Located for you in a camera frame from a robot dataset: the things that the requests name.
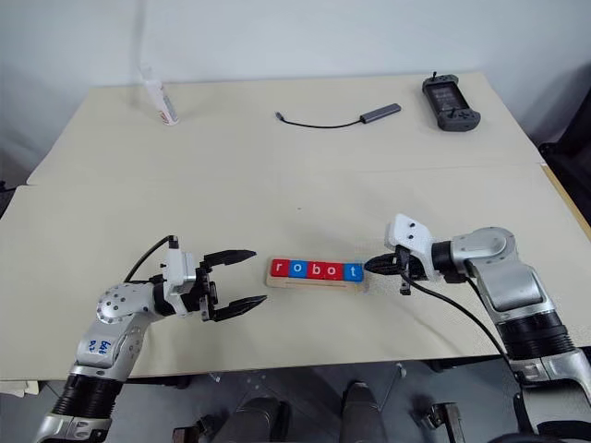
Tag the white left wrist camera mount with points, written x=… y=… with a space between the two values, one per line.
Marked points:
x=180 y=272

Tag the red letter tile b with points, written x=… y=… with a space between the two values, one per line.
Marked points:
x=316 y=270

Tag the rusty metal foot bracket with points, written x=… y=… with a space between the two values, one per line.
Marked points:
x=196 y=429
x=445 y=422

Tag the red letter tile r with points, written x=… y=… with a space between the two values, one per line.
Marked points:
x=280 y=268

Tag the black equipment beside table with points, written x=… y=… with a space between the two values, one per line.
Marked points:
x=570 y=138

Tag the red letter tile o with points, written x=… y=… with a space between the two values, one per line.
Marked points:
x=334 y=271

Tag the white squeeze tube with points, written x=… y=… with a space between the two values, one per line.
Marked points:
x=159 y=99

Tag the blue letter tile o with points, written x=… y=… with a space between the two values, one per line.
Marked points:
x=298 y=269

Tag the dark grey handheld controller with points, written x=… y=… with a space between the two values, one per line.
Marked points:
x=450 y=101

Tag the blue letter tile t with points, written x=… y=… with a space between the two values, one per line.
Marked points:
x=353 y=272

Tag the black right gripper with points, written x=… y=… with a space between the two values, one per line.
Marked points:
x=406 y=265

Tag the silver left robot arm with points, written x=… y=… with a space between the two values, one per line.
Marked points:
x=111 y=327

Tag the wooden letter tray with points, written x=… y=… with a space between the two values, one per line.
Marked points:
x=314 y=284

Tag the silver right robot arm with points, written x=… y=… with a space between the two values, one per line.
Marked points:
x=517 y=295

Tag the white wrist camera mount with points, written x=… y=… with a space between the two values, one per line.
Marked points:
x=411 y=235
x=180 y=272

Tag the dark rounded shape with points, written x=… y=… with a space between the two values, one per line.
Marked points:
x=365 y=413
x=261 y=422

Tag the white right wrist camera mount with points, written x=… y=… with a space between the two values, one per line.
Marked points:
x=411 y=235

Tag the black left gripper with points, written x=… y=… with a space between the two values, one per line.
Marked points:
x=205 y=295

